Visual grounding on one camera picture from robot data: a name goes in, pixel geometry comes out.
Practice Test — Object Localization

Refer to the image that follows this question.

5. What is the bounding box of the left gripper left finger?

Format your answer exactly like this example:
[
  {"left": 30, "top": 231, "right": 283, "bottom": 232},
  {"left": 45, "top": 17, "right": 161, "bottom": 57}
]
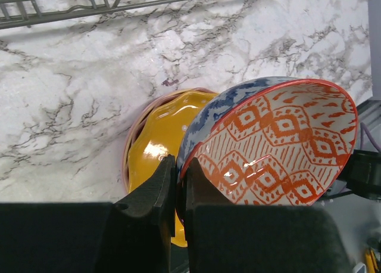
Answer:
[{"left": 1, "top": 156, "right": 176, "bottom": 272}]

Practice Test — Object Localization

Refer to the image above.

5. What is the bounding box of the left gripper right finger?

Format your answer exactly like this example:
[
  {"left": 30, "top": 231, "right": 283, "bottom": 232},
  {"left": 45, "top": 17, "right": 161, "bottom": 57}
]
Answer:
[{"left": 182, "top": 159, "right": 352, "bottom": 272}]

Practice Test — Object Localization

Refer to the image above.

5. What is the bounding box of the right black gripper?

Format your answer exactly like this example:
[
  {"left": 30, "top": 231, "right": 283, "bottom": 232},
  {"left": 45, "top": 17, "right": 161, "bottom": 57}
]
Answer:
[{"left": 346, "top": 150, "right": 380, "bottom": 200}]

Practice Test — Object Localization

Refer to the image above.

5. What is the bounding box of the red blue patterned bowl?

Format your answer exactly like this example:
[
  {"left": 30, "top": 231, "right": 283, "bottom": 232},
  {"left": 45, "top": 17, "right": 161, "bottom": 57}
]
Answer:
[{"left": 176, "top": 76, "right": 358, "bottom": 206}]

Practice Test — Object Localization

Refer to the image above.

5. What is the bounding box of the pink plate under stack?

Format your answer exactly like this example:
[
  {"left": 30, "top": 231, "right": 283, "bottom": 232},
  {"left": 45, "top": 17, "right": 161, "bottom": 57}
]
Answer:
[{"left": 121, "top": 88, "right": 216, "bottom": 193}]

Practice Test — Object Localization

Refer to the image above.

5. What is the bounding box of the yellow polka dot plate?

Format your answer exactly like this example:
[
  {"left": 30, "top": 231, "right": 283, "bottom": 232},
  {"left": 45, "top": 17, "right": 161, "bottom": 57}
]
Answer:
[{"left": 127, "top": 91, "right": 220, "bottom": 247}]

